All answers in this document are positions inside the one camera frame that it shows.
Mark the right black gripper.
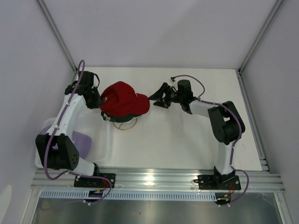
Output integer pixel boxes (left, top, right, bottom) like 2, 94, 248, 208
148, 83, 183, 109

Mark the red baseball cap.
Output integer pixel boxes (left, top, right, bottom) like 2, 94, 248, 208
100, 81, 150, 117

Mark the dark green baseball cap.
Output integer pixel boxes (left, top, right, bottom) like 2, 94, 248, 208
100, 111, 139, 123

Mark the lavender baseball cap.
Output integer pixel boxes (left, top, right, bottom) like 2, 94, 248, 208
35, 125, 92, 166

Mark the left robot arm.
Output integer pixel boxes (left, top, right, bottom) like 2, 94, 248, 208
35, 71, 102, 187

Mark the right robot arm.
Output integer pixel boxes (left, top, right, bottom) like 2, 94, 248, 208
149, 80, 245, 189

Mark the white plastic basket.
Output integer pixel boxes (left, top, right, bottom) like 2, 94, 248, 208
35, 112, 114, 169

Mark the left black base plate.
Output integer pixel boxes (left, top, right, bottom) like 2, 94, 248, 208
74, 173, 116, 189

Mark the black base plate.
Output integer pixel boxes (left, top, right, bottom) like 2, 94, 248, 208
74, 173, 116, 189
193, 175, 241, 190

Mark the aluminium mounting rail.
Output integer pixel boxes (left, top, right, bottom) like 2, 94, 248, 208
30, 164, 285, 193

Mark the white slotted cable duct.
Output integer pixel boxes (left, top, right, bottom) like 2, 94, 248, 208
40, 189, 217, 202

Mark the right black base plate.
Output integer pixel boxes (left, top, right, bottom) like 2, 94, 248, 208
193, 175, 241, 190

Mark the left aluminium frame post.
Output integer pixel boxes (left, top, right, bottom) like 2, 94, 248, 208
35, 0, 78, 72

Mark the aluminium frame post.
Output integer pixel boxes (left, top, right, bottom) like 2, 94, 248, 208
35, 0, 78, 72
238, 0, 286, 76

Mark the right aluminium frame post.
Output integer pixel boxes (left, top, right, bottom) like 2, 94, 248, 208
238, 0, 286, 76

